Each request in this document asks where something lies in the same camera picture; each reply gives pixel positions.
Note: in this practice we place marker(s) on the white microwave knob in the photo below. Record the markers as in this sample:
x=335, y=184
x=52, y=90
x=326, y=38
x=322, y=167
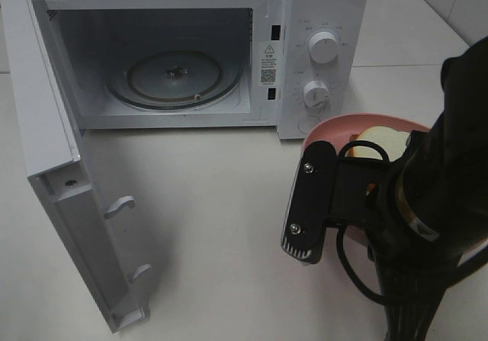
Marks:
x=315, y=94
x=323, y=46

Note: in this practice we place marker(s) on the glass microwave turntable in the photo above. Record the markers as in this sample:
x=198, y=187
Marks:
x=173, y=79

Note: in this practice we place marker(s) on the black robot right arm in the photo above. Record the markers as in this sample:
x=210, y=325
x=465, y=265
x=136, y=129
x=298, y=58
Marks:
x=430, y=206

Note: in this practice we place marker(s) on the pink round plate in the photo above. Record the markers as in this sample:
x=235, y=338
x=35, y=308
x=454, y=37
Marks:
x=338, y=130

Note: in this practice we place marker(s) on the round door release button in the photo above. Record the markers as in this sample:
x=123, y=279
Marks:
x=306, y=124

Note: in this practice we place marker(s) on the white upper microwave knob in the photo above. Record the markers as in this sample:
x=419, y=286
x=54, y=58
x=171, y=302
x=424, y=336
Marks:
x=323, y=46

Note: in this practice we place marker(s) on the white lower microwave knob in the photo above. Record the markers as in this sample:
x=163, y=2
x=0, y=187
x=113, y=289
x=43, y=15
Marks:
x=315, y=94

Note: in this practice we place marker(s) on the white microwave oven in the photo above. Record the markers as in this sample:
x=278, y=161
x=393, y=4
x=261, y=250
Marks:
x=269, y=38

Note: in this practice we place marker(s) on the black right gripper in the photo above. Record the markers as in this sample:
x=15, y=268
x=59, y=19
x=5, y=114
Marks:
x=358, y=192

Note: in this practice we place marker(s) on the white bread sandwich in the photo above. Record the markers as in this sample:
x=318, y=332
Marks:
x=392, y=141

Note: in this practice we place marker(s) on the white microwave door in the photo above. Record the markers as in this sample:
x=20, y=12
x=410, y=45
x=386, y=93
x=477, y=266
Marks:
x=56, y=160

